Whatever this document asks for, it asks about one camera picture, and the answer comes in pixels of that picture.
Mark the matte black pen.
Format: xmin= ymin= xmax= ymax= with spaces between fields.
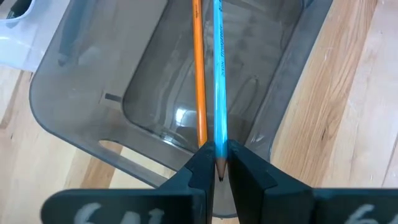
xmin=6 ymin=0 xmax=34 ymax=19

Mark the light blue wooden pencil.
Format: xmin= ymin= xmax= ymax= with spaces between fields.
xmin=212 ymin=0 xmax=229 ymax=183

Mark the grey translucent plastic bin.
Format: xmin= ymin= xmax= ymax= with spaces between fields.
xmin=29 ymin=0 xmax=333 ymax=218

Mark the orange wooden pencil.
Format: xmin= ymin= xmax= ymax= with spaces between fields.
xmin=191 ymin=0 xmax=208 ymax=149

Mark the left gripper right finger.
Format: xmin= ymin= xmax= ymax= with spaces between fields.
xmin=228 ymin=139 xmax=398 ymax=224

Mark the white plastic bin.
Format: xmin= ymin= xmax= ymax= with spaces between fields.
xmin=0 ymin=0 xmax=71 ymax=73

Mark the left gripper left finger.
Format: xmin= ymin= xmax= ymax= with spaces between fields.
xmin=40 ymin=141 xmax=216 ymax=224

